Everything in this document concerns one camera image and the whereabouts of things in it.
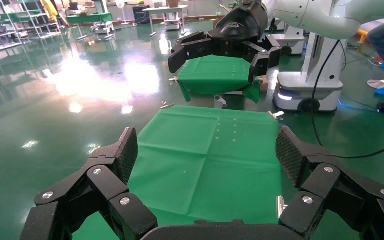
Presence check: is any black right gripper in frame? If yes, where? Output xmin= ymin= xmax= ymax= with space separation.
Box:
xmin=168 ymin=1 xmax=283 ymax=84

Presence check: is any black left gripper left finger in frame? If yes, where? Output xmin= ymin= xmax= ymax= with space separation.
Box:
xmin=19 ymin=127 xmax=158 ymax=240

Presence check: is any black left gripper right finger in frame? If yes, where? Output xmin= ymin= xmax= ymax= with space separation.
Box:
xmin=275 ymin=125 xmax=384 ymax=240

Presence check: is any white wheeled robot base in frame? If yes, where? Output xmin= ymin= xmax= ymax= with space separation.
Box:
xmin=273 ymin=33 xmax=349 ymax=114
xmin=270 ymin=19 xmax=306 ymax=57

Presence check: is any draped green table cloth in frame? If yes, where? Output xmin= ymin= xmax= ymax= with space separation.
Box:
xmin=177 ymin=54 xmax=262 ymax=104

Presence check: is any long white table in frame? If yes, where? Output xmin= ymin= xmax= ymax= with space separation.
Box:
xmin=141 ymin=4 xmax=190 ymax=37

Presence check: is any white standing fan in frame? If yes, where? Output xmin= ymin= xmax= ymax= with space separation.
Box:
xmin=115 ymin=0 xmax=132 ymax=27

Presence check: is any chrome swivel stool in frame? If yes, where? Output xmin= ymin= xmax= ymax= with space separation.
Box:
xmin=366 ymin=66 xmax=384 ymax=90

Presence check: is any green covered table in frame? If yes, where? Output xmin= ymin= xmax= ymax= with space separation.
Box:
xmin=65 ymin=12 xmax=114 ymax=41

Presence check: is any hanging black cable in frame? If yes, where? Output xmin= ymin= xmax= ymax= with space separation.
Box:
xmin=311 ymin=39 xmax=384 ymax=160

